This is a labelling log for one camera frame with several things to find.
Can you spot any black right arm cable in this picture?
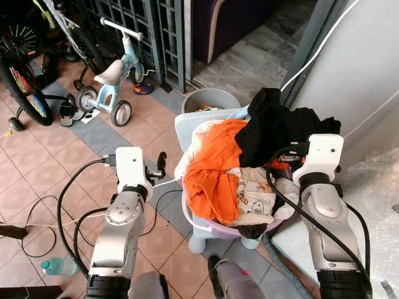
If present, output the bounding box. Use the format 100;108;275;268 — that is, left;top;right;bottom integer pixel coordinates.
265;145;370;295

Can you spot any white wall cable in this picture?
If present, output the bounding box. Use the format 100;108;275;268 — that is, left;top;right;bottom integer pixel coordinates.
279;0;363;93

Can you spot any grey right robot leg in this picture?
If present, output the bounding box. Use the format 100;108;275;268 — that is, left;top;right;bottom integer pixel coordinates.
208;254;267;299

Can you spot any white cartoon print garment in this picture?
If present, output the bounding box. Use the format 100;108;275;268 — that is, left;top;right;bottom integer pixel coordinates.
229;164;295;226

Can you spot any dark purple sofa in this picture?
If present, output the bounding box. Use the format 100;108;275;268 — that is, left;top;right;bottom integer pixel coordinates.
191;0;276;64

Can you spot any grey corrugated hose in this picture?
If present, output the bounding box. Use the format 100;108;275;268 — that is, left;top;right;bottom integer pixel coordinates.
261;232;315;295

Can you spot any grey left robot leg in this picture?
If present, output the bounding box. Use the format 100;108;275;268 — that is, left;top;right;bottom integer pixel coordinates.
128;270;170;299

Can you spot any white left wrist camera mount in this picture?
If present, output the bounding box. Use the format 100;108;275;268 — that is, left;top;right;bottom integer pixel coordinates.
115;146;154;195

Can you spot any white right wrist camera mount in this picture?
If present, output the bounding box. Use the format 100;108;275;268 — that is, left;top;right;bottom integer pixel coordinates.
292;133;345;185

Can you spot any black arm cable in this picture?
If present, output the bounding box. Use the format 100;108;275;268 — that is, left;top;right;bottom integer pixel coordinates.
57;157;120;276
265;145;370;295

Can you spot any light blue kids balance bike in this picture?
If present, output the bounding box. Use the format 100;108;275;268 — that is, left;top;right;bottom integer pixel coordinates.
75;17;157;128

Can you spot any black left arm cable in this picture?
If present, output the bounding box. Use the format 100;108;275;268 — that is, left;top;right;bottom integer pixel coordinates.
57;157;120;276

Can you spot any orange garment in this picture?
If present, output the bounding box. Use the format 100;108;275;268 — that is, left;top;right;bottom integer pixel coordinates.
183;119;251;224

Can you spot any red and blue shoe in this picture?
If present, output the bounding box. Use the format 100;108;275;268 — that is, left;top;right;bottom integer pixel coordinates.
133;82;155;96

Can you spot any white frame bicycle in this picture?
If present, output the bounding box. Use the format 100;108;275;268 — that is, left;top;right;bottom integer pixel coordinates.
34;0;108;77

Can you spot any dark metal gate grille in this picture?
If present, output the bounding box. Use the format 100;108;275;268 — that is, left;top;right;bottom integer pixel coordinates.
81;0;191;94

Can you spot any bicycle with black tyre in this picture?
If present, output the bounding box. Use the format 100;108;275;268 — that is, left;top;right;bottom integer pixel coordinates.
0;0;55;133

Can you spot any lavender plastic laundry basket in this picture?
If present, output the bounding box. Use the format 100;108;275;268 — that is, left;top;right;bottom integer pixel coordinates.
180;118;297;241

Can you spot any black garment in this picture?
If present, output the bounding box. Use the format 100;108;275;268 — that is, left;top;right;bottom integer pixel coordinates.
234;87;343;169

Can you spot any clear bubble wrap sheet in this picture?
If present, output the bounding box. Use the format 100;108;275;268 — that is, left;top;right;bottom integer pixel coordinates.
339;145;399;299

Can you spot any black sandal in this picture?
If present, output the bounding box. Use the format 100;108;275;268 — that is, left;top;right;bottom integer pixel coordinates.
59;96;80;127

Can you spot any grey plastic bucket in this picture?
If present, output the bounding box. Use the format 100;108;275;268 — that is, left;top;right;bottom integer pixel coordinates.
181;88;241;115

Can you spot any small dark garment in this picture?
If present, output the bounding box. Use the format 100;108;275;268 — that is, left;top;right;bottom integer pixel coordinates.
237;222;270;241

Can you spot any thin white floor cable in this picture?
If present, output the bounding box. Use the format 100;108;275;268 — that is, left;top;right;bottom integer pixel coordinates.
150;177;188;190

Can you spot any thin black floor cable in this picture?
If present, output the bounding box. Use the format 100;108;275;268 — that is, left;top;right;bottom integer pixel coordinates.
17;194;62;260

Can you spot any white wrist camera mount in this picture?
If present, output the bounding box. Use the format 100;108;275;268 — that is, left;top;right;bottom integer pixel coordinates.
292;133;345;185
115;146;154;195

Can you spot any grey robot leg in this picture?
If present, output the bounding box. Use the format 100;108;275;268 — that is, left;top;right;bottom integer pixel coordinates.
128;270;170;299
208;254;267;299

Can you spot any cream white garment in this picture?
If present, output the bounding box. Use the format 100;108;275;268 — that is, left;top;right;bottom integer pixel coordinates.
174;121;216;183

